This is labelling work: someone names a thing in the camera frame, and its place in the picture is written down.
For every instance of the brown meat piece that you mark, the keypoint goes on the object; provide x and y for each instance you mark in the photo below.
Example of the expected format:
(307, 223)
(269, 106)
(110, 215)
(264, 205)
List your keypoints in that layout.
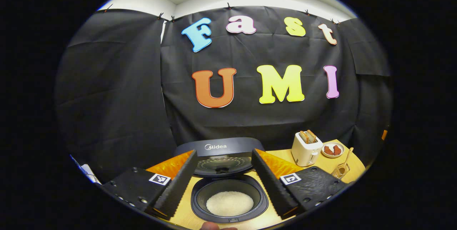
(337, 150)
(328, 150)

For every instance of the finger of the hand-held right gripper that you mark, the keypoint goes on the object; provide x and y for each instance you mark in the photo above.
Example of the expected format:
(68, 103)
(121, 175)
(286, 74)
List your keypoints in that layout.
(384, 134)

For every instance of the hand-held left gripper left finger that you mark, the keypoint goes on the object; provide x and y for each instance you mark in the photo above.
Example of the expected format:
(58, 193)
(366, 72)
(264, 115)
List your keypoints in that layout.
(176, 187)

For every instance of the wooden spoon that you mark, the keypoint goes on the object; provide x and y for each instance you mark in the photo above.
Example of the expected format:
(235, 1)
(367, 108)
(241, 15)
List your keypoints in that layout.
(347, 156)

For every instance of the toast slice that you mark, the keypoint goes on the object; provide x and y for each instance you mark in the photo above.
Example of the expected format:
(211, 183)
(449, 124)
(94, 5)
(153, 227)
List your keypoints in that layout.
(304, 137)
(311, 136)

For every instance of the white toaster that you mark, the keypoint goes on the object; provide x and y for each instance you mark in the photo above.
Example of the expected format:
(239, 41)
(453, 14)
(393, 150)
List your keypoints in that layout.
(305, 153)

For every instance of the round heap of white rice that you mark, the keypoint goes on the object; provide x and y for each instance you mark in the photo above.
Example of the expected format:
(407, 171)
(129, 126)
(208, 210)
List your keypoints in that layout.
(229, 203)

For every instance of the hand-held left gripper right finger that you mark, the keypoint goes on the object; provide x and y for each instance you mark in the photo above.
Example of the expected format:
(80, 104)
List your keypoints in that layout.
(271, 185)

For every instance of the white round plate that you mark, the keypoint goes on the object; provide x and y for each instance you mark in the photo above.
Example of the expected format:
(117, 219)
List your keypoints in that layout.
(342, 148)

